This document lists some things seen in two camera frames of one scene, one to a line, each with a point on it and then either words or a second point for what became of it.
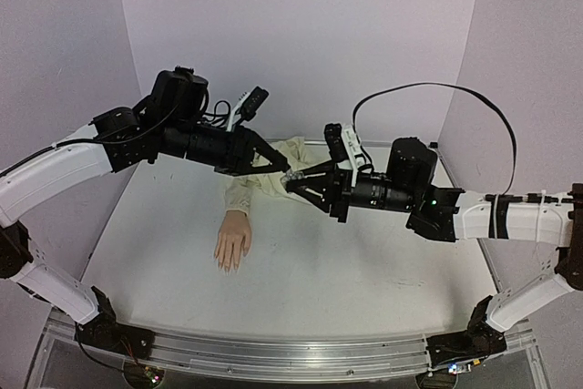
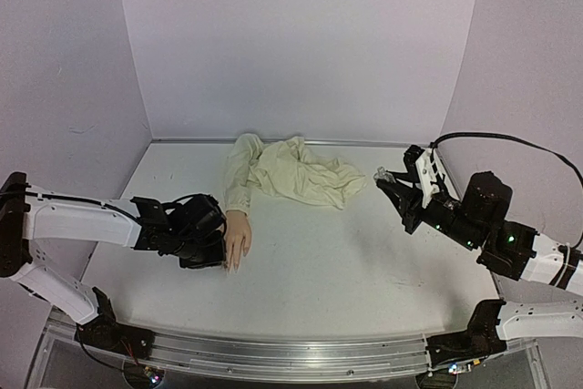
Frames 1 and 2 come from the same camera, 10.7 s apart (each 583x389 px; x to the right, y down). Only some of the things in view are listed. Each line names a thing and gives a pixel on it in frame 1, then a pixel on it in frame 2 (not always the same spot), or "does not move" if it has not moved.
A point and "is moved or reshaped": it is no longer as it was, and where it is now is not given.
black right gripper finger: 326,171 to 412,174
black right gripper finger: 319,196 to 402,197
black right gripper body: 340,189 to 417,206
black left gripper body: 230,158 to 195,254
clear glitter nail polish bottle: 291,175 is moved or reshaped
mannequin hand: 235,230 does not move
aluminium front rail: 284,358 does not move
